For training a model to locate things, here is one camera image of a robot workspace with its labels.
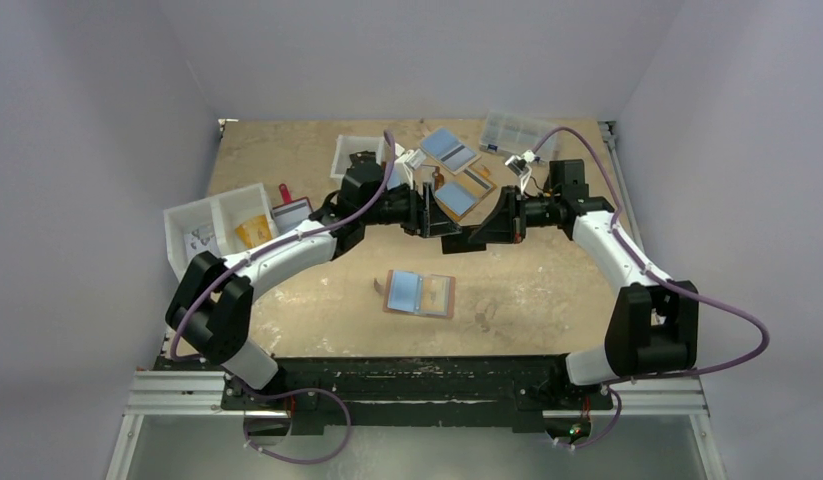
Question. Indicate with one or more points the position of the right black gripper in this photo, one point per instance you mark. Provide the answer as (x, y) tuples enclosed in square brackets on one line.
[(511, 213)]

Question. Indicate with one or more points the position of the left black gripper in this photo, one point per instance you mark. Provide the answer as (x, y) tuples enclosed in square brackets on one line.
[(424, 216)]

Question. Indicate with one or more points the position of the pink card holder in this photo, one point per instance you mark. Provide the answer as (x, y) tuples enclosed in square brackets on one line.
[(416, 294)]

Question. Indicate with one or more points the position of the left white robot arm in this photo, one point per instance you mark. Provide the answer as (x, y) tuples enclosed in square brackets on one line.
[(211, 307)]

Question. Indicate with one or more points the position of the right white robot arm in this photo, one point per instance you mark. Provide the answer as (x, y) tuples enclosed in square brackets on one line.
[(653, 327)]

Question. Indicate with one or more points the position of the orange card holder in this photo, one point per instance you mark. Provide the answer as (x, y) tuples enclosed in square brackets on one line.
[(459, 196)]

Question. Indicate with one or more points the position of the brown open card holder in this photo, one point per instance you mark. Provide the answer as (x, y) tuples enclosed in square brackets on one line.
[(417, 177)]

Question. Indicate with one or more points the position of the gold card in pink holder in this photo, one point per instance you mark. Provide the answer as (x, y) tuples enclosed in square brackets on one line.
[(435, 296)]

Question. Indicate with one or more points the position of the white card holder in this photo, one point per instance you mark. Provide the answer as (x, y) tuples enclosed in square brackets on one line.
[(449, 151)]

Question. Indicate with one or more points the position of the red card holder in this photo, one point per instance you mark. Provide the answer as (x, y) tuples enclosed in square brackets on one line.
[(291, 212)]

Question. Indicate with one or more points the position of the orange card in bin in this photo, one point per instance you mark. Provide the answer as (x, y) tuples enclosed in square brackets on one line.
[(255, 231)]

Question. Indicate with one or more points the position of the printed card in bin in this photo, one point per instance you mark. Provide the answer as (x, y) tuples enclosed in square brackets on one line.
[(200, 239)]

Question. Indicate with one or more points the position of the clear plastic organizer box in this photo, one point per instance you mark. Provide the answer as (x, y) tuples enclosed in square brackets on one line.
[(507, 134)]

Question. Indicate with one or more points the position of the black object in box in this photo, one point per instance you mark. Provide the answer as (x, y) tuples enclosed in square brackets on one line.
[(362, 159)]

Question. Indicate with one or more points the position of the small white square box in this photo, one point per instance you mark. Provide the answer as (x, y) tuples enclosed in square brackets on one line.
[(347, 146)]

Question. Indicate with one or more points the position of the white two-compartment bin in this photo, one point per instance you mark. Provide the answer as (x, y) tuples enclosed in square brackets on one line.
[(218, 224)]

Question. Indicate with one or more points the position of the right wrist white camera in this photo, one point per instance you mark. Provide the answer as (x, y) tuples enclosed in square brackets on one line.
[(521, 166)]

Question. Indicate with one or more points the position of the wrist white camera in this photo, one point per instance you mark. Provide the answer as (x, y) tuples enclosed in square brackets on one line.
[(411, 160), (521, 166)]

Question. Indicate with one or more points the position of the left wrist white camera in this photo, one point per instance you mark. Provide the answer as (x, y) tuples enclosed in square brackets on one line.
[(411, 160)]

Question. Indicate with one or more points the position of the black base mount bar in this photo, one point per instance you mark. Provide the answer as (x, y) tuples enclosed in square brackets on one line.
[(511, 392)]

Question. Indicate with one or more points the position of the aluminium frame rail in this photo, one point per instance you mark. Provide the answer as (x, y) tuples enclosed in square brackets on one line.
[(204, 393)]

